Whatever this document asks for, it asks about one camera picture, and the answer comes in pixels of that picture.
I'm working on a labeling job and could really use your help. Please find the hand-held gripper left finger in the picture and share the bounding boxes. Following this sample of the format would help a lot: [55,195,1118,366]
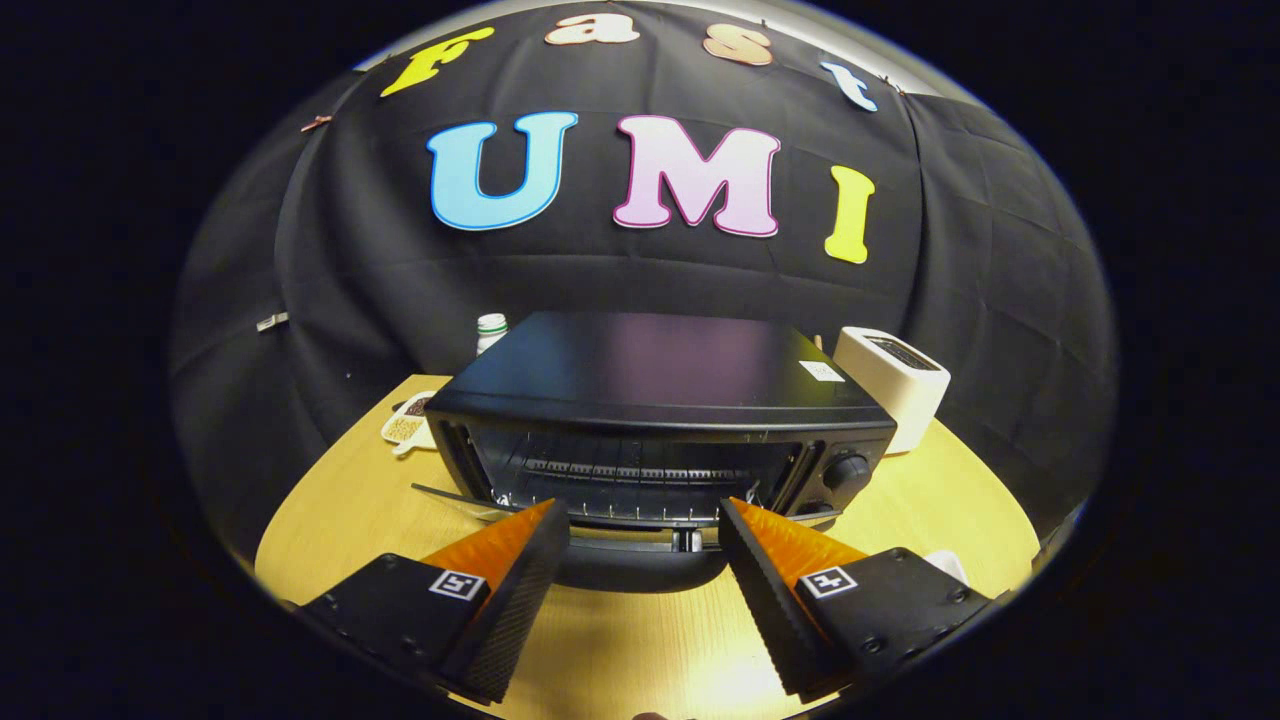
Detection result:
[298,498,572,705]

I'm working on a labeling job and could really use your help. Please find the white bread toaster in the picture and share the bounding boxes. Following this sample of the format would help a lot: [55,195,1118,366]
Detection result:
[833,326,952,456]

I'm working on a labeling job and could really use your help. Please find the black toaster oven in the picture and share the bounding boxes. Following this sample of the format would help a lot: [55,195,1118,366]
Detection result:
[412,310,899,595]

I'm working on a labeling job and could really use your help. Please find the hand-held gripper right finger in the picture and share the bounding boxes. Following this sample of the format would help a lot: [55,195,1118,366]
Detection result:
[717,496,993,702]

